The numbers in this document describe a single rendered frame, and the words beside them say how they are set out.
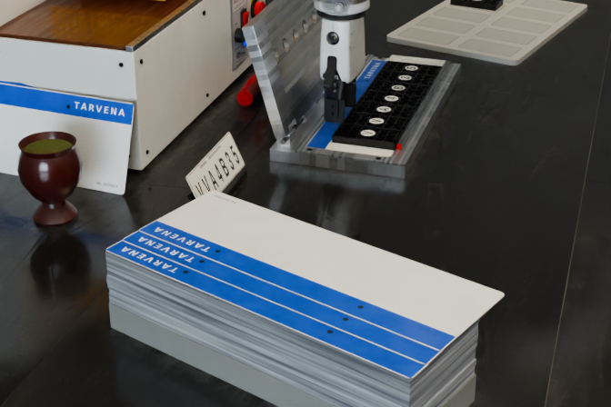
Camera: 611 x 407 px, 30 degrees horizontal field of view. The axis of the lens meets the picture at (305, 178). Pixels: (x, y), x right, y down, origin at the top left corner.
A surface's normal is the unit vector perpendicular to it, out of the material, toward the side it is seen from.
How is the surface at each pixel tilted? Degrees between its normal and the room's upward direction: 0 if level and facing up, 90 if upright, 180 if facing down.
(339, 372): 90
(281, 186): 0
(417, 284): 0
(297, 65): 74
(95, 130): 69
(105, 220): 0
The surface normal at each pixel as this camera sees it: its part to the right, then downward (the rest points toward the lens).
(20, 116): -0.34, 0.06
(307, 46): 0.92, -0.13
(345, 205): 0.00, -0.90
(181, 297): -0.60, 0.35
